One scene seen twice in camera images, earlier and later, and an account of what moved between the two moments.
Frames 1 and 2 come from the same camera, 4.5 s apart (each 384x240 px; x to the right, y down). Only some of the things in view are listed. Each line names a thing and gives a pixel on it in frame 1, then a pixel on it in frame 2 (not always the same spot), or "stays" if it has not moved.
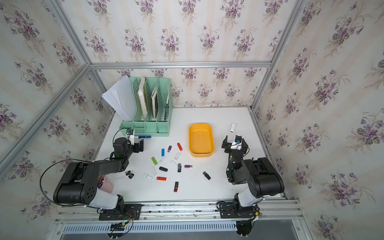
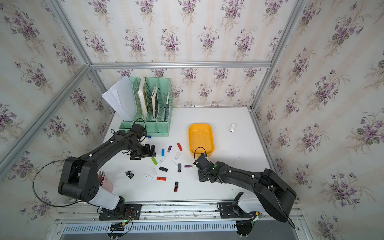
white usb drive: (177, 156) stays
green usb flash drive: (154, 160) stays
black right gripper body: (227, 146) → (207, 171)
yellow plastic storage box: (201, 140) stays
